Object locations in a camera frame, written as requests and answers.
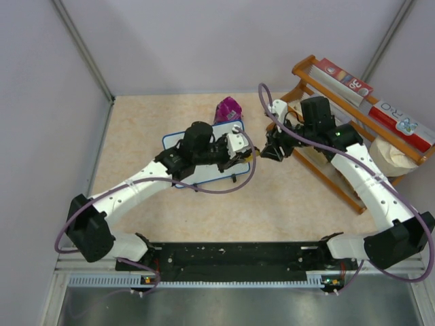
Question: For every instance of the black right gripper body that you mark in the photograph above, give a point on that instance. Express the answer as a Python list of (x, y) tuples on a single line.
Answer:
[(287, 141)]

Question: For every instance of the yellow and black eraser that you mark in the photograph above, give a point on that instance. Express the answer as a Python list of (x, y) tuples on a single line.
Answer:
[(255, 152)]

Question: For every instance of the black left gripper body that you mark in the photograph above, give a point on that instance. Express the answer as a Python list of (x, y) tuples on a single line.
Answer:
[(217, 155)]

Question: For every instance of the blue framed whiteboard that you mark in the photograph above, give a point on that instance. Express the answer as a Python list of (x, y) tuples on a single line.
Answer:
[(209, 173)]

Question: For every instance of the magenta snack bag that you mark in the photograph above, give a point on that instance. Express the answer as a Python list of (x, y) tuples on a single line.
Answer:
[(227, 110)]

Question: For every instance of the red white wrap box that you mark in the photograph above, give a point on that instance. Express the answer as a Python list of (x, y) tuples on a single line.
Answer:
[(401, 124)]

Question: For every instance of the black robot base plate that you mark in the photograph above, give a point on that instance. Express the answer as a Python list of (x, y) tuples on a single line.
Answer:
[(242, 261)]

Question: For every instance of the beige paper bag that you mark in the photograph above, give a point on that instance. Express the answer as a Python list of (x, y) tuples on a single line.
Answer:
[(390, 160)]

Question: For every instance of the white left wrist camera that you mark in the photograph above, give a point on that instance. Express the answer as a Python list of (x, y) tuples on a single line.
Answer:
[(236, 142)]

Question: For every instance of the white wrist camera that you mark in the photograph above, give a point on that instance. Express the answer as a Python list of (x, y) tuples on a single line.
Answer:
[(236, 142), (277, 111)]

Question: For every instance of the wooden shelf rack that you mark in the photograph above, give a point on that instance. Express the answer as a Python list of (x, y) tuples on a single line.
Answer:
[(323, 170)]

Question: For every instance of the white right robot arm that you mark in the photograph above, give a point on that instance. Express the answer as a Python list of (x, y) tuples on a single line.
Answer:
[(401, 231)]

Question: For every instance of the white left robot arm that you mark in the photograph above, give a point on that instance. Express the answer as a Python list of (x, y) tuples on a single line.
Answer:
[(89, 220)]

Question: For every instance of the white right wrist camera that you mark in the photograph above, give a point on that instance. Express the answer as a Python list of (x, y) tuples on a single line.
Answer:
[(277, 111)]

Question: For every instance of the red foil box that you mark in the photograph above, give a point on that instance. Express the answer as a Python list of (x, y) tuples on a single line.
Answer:
[(338, 80)]

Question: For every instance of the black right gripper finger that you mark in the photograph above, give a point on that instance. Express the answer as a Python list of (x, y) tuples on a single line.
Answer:
[(270, 138), (271, 152)]

